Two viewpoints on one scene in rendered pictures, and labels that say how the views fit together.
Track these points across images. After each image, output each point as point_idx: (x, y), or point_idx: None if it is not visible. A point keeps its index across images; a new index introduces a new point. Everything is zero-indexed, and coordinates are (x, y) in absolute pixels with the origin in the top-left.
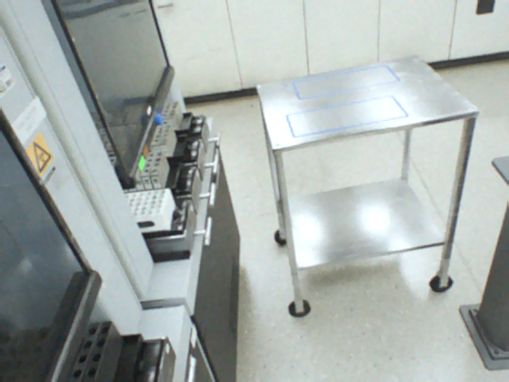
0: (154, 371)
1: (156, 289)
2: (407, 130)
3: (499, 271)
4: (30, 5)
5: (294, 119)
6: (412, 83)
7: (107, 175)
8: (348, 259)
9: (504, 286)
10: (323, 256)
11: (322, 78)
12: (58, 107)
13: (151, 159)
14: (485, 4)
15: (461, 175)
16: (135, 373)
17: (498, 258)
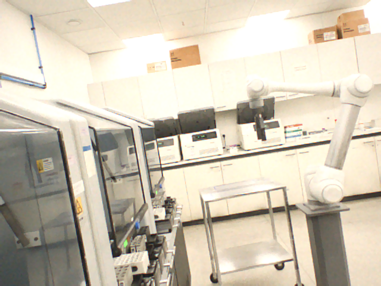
0: (162, 239)
1: None
2: (270, 211)
3: (314, 260)
4: (138, 134)
5: (213, 194)
6: (262, 182)
7: (147, 187)
8: (246, 268)
9: (317, 266)
10: (233, 267)
11: (226, 185)
12: (140, 159)
13: (156, 202)
14: (263, 137)
15: (288, 217)
16: (156, 240)
17: (312, 254)
